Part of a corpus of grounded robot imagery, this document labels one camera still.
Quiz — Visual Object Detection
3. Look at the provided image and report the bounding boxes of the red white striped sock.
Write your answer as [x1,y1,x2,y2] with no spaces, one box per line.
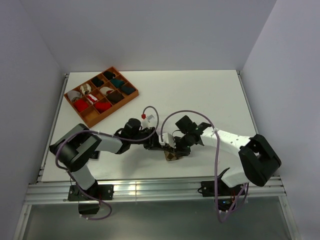
[86,94,99,105]

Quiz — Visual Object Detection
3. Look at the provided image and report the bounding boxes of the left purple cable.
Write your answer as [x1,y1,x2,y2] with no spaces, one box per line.
[54,106,161,221]

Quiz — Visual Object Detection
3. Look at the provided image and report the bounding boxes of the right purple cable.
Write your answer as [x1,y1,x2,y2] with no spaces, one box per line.
[159,109,250,224]

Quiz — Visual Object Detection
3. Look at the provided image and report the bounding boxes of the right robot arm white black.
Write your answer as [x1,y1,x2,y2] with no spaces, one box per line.
[175,115,282,195]

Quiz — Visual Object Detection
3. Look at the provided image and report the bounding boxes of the orange divided sock tray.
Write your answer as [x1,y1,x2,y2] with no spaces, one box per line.
[64,66,139,128]

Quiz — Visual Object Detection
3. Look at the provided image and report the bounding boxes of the dark green rolled sock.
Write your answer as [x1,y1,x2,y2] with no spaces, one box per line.
[120,85,136,95]

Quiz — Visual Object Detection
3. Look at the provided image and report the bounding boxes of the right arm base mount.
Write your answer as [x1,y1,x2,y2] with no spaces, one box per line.
[197,180,243,212]

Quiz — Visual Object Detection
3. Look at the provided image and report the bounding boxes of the teal rolled sock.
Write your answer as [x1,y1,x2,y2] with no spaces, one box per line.
[110,78,125,89]

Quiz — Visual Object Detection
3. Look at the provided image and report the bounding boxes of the white red rolled sock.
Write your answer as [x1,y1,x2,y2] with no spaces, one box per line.
[99,86,114,96]

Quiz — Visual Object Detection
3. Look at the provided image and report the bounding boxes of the aluminium rail frame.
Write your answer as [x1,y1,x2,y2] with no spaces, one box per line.
[12,71,301,240]

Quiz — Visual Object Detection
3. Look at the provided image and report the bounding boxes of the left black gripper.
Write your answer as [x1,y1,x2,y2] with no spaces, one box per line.
[129,127,167,150]

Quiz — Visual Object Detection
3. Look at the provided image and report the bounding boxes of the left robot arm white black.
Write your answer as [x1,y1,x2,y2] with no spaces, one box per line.
[49,118,164,200]

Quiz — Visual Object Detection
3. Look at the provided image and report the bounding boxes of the black rolled sock middle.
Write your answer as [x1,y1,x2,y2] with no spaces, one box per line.
[91,77,105,88]

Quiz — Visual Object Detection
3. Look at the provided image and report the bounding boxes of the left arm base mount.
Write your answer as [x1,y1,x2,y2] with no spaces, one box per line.
[67,183,114,219]

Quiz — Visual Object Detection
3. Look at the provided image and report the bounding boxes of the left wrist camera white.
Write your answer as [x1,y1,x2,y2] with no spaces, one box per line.
[141,113,155,129]

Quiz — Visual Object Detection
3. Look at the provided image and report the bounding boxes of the grey rolled sock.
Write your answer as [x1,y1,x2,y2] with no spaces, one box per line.
[67,90,83,103]

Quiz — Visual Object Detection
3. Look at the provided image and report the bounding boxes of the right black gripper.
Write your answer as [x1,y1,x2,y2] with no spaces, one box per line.
[169,133,193,158]

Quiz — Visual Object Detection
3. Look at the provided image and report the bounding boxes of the purple cable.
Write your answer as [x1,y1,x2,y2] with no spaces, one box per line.
[159,109,250,224]
[54,106,161,221]

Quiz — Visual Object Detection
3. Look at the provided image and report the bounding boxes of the beige brown rolled sock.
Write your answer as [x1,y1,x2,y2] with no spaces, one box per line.
[79,83,92,95]

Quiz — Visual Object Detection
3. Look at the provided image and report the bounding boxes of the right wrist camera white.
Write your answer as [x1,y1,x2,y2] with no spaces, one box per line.
[158,132,176,149]

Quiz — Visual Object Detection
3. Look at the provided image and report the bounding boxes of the black rolled sock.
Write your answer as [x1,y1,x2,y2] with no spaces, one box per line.
[102,71,116,80]
[91,77,105,88]

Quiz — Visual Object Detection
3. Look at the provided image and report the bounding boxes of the black rolled sock far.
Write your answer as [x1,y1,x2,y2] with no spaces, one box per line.
[102,71,116,80]

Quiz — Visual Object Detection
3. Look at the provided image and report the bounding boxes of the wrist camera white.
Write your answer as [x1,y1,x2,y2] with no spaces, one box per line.
[158,132,176,149]
[141,113,155,129]

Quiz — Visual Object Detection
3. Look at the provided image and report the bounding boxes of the black blue patterned sock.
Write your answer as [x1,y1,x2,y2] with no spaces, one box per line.
[89,151,100,161]

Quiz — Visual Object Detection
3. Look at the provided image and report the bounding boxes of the beige argyle sock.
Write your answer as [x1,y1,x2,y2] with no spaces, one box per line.
[164,150,183,162]

